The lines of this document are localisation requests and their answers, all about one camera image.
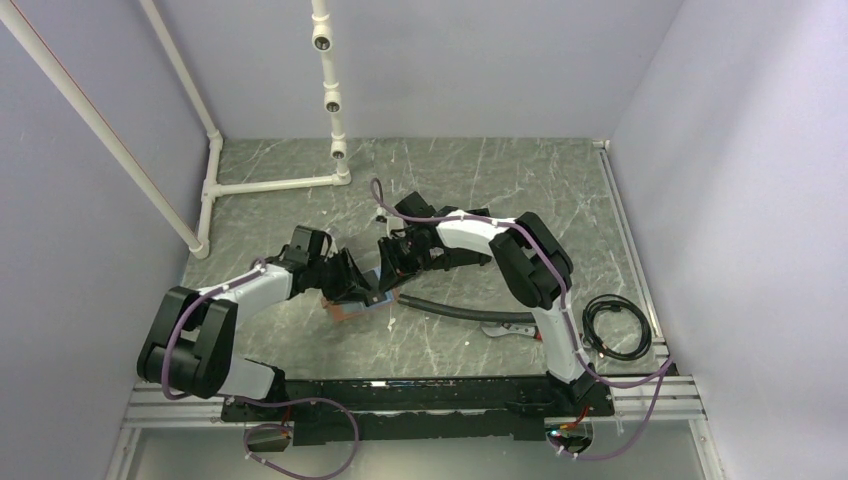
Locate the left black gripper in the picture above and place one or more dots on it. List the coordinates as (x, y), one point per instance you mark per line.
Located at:
(350, 282)

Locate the white pvc pipe frame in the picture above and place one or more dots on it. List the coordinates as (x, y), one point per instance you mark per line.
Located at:
(101, 151)

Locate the aluminium frame rail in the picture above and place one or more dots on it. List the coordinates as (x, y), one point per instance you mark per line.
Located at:
(644, 295)

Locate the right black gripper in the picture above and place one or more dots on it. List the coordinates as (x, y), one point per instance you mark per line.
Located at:
(394, 270)

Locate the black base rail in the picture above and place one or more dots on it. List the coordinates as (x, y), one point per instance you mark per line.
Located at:
(320, 411)

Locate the black plastic card tray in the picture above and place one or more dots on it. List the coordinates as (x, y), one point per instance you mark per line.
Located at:
(414, 205)

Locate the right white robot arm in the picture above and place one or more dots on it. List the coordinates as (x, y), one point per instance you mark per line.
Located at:
(536, 270)

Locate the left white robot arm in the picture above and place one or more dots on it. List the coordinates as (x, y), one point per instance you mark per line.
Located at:
(189, 349)

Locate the brown leather card holder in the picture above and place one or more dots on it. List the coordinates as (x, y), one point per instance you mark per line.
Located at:
(342, 311)

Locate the red handled pruning shears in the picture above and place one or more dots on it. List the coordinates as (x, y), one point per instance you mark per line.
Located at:
(497, 330)

